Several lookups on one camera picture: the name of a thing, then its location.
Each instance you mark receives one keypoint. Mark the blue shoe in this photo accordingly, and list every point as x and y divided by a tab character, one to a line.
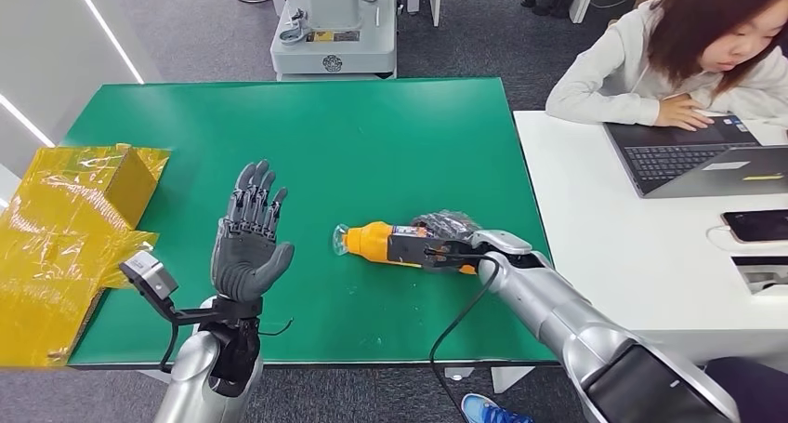
486	411

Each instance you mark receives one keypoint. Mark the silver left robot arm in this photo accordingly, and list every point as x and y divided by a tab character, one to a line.
197	377

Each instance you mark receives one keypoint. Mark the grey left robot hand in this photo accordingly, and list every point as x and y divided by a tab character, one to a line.
246	266

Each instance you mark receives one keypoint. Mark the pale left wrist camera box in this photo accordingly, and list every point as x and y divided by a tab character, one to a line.
151	275

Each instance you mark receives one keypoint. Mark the dark grey laptop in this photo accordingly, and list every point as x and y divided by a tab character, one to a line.
677	161

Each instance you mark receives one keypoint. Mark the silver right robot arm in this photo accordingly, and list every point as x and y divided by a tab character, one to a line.
554	309

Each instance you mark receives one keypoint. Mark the black smartphone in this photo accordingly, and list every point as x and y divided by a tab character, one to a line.
760	225

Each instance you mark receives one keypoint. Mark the yellow film wrapped cardboard box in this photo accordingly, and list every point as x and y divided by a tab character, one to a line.
61	235

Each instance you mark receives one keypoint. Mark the person's hand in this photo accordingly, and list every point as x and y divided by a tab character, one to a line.
680	112

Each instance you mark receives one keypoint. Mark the dark seat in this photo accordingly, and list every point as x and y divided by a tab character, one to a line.
760	392

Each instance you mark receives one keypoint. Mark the white desk device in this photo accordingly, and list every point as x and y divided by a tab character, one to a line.
763	275

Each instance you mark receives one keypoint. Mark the green table mat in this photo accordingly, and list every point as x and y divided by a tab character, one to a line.
369	149

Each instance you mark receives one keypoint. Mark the person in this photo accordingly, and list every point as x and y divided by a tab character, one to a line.
622	69

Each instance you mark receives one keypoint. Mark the orange bottle with clear cap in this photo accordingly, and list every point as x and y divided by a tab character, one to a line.
369	243

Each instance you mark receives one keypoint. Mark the white desk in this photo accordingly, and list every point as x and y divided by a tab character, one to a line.
615	254

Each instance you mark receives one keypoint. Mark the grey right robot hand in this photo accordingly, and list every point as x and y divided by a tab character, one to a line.
449	223

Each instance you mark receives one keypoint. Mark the white machine stand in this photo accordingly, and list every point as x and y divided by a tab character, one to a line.
332	44

